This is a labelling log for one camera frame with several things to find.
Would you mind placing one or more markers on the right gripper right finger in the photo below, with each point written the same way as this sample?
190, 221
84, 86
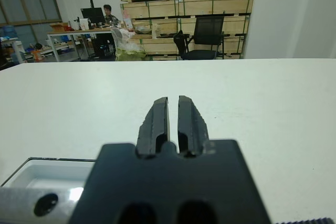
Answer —
191, 129

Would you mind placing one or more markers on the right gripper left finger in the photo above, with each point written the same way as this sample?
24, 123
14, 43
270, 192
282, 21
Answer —
155, 129

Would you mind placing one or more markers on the black box white inside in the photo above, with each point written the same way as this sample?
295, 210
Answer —
52, 171

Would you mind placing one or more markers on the white small box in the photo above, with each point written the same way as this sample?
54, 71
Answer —
83, 23

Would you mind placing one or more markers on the brown cardboard box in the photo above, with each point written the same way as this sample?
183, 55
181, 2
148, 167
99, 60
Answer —
59, 27

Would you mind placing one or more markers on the yellow-green bag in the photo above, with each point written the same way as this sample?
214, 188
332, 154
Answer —
128, 54

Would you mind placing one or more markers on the white plastic bag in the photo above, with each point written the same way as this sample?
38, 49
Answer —
123, 37

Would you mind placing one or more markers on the white plastic jug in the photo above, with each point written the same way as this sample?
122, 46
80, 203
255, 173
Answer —
156, 31

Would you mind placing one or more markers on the black computer tower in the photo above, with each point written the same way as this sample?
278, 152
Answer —
99, 47

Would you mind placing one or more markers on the black office chair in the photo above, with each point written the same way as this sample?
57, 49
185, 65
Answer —
208, 27

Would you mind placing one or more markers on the pink white carton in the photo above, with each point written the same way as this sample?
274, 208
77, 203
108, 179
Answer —
128, 22

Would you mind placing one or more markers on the seated person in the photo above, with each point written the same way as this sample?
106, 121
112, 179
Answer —
107, 11

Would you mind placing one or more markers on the black computer monitor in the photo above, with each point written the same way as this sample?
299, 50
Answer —
92, 15

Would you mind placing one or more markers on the white office desk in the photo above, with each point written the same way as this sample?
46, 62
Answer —
65, 32

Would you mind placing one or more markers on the orange white container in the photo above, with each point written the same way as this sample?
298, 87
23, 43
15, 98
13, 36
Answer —
37, 55

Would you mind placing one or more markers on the white small cabinet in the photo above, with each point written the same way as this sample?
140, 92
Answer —
18, 51

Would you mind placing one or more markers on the blue water jug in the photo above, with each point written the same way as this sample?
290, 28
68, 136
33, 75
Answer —
8, 31

